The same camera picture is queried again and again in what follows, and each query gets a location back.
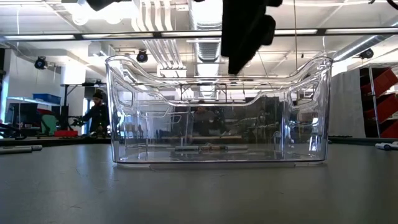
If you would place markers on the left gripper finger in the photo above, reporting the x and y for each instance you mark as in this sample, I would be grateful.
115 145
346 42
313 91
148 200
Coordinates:
105 3

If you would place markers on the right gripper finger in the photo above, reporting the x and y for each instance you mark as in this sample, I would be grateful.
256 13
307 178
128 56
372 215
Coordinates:
242 31
270 29

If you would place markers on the clear plastic bin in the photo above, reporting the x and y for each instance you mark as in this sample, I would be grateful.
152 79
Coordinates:
140 140

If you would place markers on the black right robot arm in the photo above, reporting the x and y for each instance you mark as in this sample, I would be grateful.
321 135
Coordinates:
392 3

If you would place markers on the black background robot arm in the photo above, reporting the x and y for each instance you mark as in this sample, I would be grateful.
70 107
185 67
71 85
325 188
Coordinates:
9 132
76 122

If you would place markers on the black ceiling spotlight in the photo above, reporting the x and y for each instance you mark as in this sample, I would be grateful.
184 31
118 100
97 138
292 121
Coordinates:
367 53
40 63
142 56

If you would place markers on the person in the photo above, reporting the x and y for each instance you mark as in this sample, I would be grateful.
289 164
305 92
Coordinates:
203 119
98 115

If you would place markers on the grey curtain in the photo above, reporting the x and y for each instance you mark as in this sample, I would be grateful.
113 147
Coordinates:
346 102

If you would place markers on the black metal stand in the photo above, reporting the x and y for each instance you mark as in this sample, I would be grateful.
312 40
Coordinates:
66 105

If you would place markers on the blue storage bin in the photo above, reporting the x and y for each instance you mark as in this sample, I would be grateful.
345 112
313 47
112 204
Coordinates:
46 98

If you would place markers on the green plastic object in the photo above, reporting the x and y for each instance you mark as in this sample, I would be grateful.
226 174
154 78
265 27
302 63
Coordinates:
49 124

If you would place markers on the red storage bin rack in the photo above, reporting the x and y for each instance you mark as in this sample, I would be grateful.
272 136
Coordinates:
384 102

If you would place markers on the red flat box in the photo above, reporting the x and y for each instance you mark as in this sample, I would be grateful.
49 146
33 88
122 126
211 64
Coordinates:
66 133

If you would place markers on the silver ventilation duct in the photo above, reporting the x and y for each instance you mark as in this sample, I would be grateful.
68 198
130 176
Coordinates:
360 46
206 46

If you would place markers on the overhead frame beam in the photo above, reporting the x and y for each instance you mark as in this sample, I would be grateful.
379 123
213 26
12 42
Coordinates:
157 34

